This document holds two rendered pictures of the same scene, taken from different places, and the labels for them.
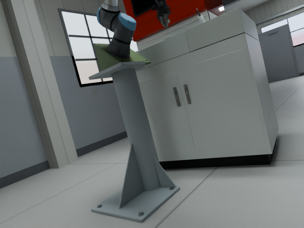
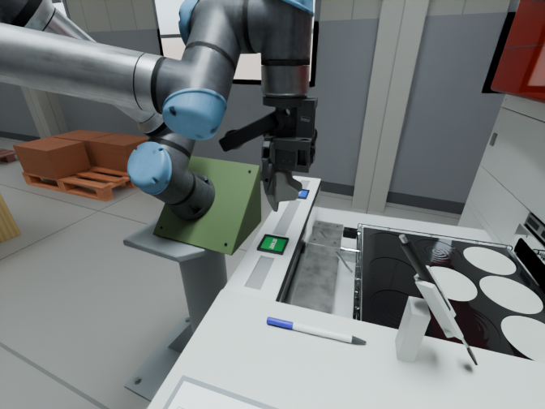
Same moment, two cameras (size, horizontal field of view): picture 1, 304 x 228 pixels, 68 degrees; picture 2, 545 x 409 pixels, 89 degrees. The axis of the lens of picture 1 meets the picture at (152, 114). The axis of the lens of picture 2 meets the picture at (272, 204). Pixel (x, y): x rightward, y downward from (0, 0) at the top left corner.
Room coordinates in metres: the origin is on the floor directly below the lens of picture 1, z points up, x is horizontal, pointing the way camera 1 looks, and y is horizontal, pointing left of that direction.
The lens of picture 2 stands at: (1.50, -0.71, 1.31)
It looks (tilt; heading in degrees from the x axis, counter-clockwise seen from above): 28 degrees down; 73
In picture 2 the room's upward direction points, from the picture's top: straight up
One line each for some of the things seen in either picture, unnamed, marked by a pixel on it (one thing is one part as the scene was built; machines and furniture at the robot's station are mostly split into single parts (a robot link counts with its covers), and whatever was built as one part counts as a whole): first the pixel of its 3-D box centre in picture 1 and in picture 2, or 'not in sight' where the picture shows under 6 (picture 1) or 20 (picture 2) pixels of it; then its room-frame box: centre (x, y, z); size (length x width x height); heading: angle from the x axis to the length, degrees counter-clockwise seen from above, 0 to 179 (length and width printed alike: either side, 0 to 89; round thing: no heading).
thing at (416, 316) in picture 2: (202, 24); (431, 320); (1.76, -0.55, 1.03); 0.06 x 0.04 x 0.13; 146
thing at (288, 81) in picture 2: not in sight; (285, 81); (1.67, -0.26, 1.28); 0.08 x 0.08 x 0.05
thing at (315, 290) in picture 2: not in sight; (319, 275); (1.75, -0.27, 0.87); 0.36 x 0.08 x 0.03; 56
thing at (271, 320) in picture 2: not in sight; (314, 330); (1.64, -0.47, 0.97); 0.14 x 0.01 x 0.01; 147
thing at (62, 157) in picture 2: not in sight; (91, 160); (0.39, 2.96, 0.24); 1.28 x 0.88 x 0.47; 140
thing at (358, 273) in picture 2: not in sight; (358, 267); (1.83, -0.30, 0.90); 0.38 x 0.01 x 0.01; 56
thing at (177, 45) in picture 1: (156, 54); (286, 239); (1.72, -0.15, 0.89); 0.55 x 0.09 x 0.14; 56
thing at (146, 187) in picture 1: (127, 133); (189, 304); (1.42, 0.18, 0.41); 0.51 x 0.44 x 0.82; 140
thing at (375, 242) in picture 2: not in sight; (448, 282); (1.98, -0.40, 0.90); 0.34 x 0.34 x 0.01; 56
